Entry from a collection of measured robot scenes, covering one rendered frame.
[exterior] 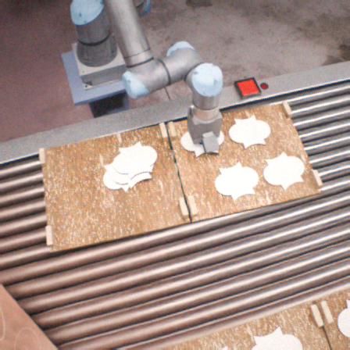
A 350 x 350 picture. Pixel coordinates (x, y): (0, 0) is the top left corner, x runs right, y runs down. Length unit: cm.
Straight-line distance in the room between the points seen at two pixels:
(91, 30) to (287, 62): 177
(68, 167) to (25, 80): 167
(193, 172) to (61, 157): 42
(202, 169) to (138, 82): 36
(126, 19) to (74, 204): 55
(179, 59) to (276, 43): 197
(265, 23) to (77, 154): 214
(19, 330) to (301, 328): 71
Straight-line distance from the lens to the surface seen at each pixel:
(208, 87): 100
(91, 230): 117
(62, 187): 125
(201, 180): 121
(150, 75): 104
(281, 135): 133
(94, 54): 145
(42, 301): 117
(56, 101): 269
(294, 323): 112
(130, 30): 102
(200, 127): 114
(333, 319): 116
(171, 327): 110
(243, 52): 288
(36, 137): 140
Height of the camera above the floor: 201
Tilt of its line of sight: 62 degrees down
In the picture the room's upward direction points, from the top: 2 degrees counter-clockwise
